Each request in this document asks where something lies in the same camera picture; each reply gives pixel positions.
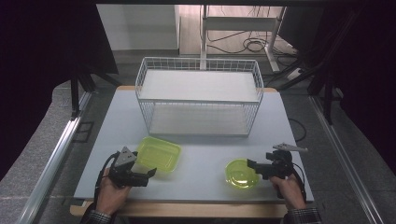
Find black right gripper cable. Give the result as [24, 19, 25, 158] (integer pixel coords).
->
[291, 162, 308, 203]

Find white power strip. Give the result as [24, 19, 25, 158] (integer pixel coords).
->
[285, 66, 305, 82]

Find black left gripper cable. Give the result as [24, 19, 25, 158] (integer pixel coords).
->
[93, 150, 121, 207]

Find person's right hand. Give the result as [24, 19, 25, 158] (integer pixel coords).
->
[269, 173, 308, 212]

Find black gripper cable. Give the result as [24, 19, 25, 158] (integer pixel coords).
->
[93, 150, 121, 207]
[291, 162, 308, 203]

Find green round plastic bowl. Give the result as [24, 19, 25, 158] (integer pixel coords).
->
[224, 158, 262, 190]

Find person's left hand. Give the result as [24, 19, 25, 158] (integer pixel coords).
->
[95, 167, 132, 216]

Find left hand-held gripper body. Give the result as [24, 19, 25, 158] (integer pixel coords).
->
[107, 146, 149, 189]

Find white wire shelf rack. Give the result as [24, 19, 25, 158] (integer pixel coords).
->
[134, 56, 265, 138]

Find black looped floor cable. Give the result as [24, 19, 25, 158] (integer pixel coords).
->
[287, 117, 308, 144]

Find aluminium rail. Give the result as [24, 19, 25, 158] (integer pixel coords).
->
[16, 90, 94, 224]
[307, 94, 388, 224]

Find green rectangular plastic container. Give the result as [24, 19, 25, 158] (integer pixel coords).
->
[135, 135, 183, 174]

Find white metal desk frame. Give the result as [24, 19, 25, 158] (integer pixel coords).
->
[199, 4, 288, 75]

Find dark curtain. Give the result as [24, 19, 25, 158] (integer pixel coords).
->
[0, 0, 120, 182]
[338, 0, 396, 175]

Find black floor cables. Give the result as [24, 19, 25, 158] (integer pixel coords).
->
[205, 30, 301, 60]

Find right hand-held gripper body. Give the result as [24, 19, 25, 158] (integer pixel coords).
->
[264, 142, 309, 181]

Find white cabinet panel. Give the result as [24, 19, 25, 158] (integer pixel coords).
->
[95, 3, 181, 51]

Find black metal stand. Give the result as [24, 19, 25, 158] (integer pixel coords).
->
[69, 63, 123, 121]
[276, 8, 360, 126]

